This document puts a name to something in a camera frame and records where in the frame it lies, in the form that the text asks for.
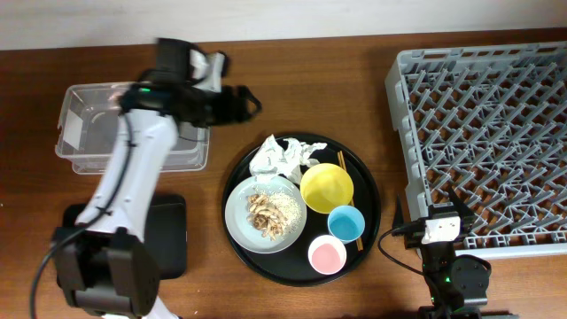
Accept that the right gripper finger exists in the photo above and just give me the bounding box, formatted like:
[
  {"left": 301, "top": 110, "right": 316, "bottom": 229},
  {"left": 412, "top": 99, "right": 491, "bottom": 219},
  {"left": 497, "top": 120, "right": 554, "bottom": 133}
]
[
  {"left": 447, "top": 188, "right": 475, "bottom": 220},
  {"left": 392, "top": 195, "right": 404, "bottom": 230}
]

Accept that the white napkin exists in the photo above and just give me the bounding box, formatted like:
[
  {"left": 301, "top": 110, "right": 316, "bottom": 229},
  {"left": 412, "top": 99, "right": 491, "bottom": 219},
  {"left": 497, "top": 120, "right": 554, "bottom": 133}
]
[{"left": 249, "top": 135, "right": 327, "bottom": 184}]

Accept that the light blue cup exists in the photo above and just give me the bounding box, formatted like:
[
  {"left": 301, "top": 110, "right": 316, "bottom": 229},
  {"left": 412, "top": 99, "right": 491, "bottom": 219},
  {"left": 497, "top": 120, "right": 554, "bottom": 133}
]
[{"left": 327, "top": 206, "right": 366, "bottom": 244}]

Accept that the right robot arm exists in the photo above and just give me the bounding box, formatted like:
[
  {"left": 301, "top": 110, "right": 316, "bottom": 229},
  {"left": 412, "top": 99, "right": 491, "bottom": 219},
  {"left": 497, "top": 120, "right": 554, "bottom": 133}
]
[{"left": 389, "top": 190, "right": 515, "bottom": 318}]

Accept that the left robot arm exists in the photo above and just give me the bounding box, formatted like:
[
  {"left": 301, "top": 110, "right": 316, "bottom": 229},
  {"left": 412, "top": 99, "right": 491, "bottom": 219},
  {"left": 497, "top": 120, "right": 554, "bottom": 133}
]
[{"left": 42, "top": 38, "right": 262, "bottom": 318}]

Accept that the grey dishwasher rack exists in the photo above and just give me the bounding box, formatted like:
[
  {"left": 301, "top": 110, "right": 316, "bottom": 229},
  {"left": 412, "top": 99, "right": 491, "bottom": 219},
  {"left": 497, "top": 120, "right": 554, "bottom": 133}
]
[{"left": 384, "top": 42, "right": 566, "bottom": 259}]

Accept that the pink cup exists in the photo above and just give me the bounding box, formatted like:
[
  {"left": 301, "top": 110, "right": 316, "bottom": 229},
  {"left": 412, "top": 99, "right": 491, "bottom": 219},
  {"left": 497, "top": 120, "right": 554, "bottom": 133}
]
[{"left": 307, "top": 235, "right": 346, "bottom": 275}]

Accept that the yellow bowl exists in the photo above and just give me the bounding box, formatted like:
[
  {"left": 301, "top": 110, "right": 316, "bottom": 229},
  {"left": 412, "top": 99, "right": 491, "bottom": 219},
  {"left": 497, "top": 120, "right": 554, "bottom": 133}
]
[{"left": 299, "top": 163, "right": 354, "bottom": 214}]

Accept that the wooden chopstick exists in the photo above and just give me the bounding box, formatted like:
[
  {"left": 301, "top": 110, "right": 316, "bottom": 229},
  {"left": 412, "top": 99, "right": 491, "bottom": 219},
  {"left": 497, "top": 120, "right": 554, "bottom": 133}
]
[{"left": 338, "top": 151, "right": 364, "bottom": 252}]

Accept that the clear plastic bin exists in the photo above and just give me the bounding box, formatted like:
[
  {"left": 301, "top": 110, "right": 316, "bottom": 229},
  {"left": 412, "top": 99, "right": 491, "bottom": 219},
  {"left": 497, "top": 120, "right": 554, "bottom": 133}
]
[{"left": 55, "top": 82, "right": 210, "bottom": 175}]

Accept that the grey plate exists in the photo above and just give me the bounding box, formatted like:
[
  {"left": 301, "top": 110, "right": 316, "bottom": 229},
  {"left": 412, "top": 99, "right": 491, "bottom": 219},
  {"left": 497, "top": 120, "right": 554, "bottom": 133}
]
[{"left": 225, "top": 176, "right": 307, "bottom": 254}]

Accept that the food scraps and rice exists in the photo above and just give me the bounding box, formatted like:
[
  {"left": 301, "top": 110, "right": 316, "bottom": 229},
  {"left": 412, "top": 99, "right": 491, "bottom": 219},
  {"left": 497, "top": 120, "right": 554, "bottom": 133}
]
[{"left": 246, "top": 192, "right": 304, "bottom": 241}]

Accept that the round black serving tray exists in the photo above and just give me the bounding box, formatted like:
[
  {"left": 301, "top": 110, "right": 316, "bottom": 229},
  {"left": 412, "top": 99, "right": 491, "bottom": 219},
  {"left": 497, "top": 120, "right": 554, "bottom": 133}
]
[{"left": 222, "top": 133, "right": 382, "bottom": 286}]

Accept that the black rectangular tray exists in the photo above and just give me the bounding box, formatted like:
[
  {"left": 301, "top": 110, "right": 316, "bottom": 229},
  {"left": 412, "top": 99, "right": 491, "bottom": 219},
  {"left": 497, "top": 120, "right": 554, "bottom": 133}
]
[{"left": 50, "top": 195, "right": 187, "bottom": 300}]

